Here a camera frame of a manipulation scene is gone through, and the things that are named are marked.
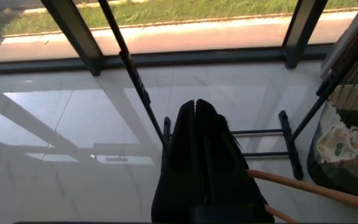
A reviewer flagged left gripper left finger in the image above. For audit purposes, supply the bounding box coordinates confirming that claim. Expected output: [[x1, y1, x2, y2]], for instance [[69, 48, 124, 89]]
[[150, 100, 204, 223]]

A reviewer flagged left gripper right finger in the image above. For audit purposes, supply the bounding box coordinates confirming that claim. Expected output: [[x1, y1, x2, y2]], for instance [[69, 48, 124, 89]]
[[195, 98, 257, 223]]

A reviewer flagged black clothes rack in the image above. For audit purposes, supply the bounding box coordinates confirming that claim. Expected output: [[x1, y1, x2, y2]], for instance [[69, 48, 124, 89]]
[[97, 0, 358, 181]]

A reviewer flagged white laundry basket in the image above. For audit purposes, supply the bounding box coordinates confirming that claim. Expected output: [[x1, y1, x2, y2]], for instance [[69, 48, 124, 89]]
[[306, 83, 358, 202]]

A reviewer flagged window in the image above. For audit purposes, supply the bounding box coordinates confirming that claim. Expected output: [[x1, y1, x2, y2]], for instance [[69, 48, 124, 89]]
[[0, 0, 358, 77]]

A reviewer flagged cream printed garment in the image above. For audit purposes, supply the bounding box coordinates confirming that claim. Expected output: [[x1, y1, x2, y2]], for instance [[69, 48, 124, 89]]
[[316, 124, 358, 166]]

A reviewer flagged beige curtain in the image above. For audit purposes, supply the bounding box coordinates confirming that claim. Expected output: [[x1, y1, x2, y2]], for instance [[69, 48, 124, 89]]
[[320, 0, 358, 86]]

